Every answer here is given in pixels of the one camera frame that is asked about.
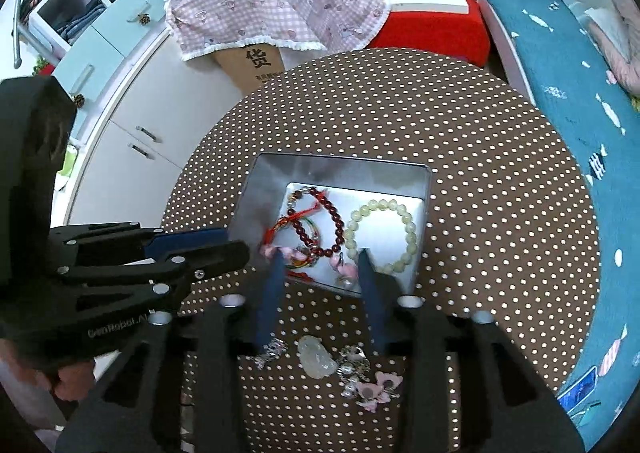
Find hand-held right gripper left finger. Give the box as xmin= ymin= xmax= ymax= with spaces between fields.
xmin=55 ymin=248 xmax=291 ymax=453

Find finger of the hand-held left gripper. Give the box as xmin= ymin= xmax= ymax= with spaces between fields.
xmin=30 ymin=241 xmax=251 ymax=320
xmin=47 ymin=222 xmax=230 ymax=264

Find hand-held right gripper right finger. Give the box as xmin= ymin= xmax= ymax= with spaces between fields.
xmin=356 ymin=248 xmax=586 ymax=453

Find pink flower bead bracelet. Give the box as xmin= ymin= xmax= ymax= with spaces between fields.
xmin=259 ymin=242 xmax=359 ymax=290

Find red string bracelet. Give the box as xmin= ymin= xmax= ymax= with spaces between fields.
xmin=264 ymin=190 xmax=331 ymax=284

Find cream bead bracelet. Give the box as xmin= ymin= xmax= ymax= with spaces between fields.
xmin=344 ymin=199 xmax=419 ymax=275

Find dark red bead bracelet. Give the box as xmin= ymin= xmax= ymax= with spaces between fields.
xmin=286 ymin=186 xmax=347 ymax=260

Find silver metal tin box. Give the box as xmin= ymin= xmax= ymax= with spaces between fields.
xmin=227 ymin=152 xmax=433 ymax=296

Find person's left hand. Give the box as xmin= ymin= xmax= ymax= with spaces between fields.
xmin=0 ymin=338 xmax=98 ymax=403

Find translucent white jade pendant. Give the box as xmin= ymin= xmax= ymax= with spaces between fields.
xmin=297 ymin=335 xmax=333 ymax=379

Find mint drawer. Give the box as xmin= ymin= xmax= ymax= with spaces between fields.
xmin=52 ymin=40 xmax=126 ymax=110
xmin=92 ymin=0 xmax=169 ymax=57

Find white base cabinet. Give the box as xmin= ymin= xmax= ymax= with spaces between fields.
xmin=50 ymin=28 xmax=256 ymax=229

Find folded jeans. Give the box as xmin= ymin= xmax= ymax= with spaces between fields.
xmin=55 ymin=0 xmax=108 ymax=42

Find brown polka-dot tablecloth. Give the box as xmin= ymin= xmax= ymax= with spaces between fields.
xmin=160 ymin=48 xmax=601 ymax=453

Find brown cardboard box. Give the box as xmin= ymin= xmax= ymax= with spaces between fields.
xmin=215 ymin=45 xmax=288 ymax=91

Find blue card packet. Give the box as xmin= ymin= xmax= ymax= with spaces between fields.
xmin=556 ymin=366 xmax=600 ymax=410

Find red ottoman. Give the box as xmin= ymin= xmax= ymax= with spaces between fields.
xmin=367 ymin=0 xmax=491 ymax=68

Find teal fish-print bed sheet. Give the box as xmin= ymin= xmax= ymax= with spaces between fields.
xmin=480 ymin=0 xmax=640 ymax=439

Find pink jacket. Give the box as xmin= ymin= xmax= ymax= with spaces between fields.
xmin=587 ymin=0 xmax=640 ymax=96

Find silver charm bracelet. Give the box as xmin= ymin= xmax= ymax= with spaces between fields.
xmin=339 ymin=344 xmax=372 ymax=396

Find silver curved metal rail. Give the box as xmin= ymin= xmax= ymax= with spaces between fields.
xmin=12 ymin=0 xmax=32 ymax=70

